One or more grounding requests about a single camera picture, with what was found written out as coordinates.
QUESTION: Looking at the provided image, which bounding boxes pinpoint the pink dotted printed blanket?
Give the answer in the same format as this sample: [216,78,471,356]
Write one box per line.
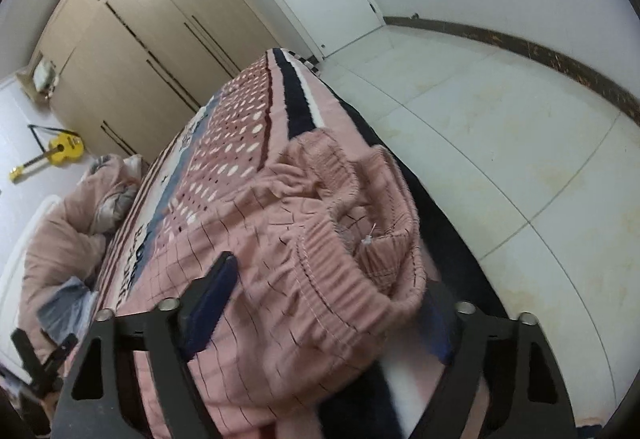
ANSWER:
[94,48,512,439]

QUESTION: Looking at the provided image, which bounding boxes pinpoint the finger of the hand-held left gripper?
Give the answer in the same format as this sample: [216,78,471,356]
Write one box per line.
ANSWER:
[10,328,47,395]
[42,334,80,387]

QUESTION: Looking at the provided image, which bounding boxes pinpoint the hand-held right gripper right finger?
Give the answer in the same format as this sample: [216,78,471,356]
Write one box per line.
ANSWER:
[404,281,577,439]

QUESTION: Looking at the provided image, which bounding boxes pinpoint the grey blue cloth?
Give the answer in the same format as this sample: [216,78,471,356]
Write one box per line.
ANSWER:
[38,275,100,337]

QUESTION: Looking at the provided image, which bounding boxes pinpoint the pink checked pants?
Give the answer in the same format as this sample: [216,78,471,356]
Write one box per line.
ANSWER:
[119,128,430,426]

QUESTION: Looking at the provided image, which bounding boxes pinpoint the yellow guitar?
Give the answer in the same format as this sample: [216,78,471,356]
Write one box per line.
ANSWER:
[8,131,85,183]

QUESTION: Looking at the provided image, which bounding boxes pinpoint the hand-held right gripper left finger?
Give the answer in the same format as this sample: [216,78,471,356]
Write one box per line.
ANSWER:
[52,252,239,439]

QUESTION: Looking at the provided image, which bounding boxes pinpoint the pink duvet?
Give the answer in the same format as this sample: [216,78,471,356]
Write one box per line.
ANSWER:
[19,153,151,337]

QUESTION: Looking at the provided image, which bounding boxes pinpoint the light wooden wardrobe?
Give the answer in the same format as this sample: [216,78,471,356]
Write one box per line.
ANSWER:
[37,0,287,166]

